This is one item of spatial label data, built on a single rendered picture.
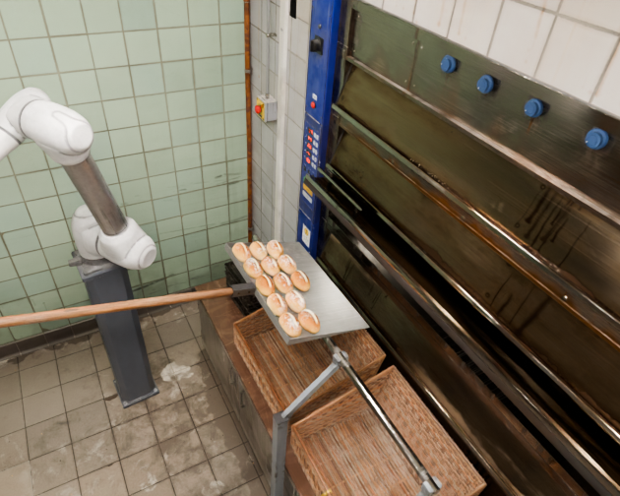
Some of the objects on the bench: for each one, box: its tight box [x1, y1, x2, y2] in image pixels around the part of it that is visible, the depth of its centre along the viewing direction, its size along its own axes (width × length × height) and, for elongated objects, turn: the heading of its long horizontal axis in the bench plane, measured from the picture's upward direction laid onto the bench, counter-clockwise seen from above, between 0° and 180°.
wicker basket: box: [290, 365, 487, 496], centre depth 182 cm, size 49×56×28 cm
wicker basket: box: [233, 307, 386, 435], centre depth 221 cm, size 49×56×28 cm
